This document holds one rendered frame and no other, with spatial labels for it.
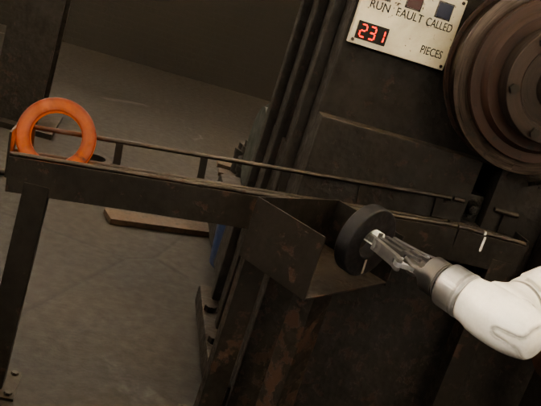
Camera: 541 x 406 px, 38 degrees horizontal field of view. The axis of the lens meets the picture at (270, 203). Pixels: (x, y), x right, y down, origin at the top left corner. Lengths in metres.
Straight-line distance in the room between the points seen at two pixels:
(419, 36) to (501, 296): 0.82
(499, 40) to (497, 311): 0.74
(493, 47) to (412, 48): 0.21
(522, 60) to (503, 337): 0.72
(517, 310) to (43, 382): 1.27
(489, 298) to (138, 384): 1.15
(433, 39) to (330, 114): 0.32
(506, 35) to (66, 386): 1.42
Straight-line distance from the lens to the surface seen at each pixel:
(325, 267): 1.73
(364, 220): 1.58
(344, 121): 2.00
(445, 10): 2.05
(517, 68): 1.91
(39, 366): 2.26
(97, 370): 2.30
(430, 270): 1.52
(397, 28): 2.02
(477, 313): 1.45
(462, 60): 1.94
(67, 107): 1.92
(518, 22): 1.96
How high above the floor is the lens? 1.14
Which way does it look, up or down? 15 degrees down
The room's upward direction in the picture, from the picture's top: 18 degrees clockwise
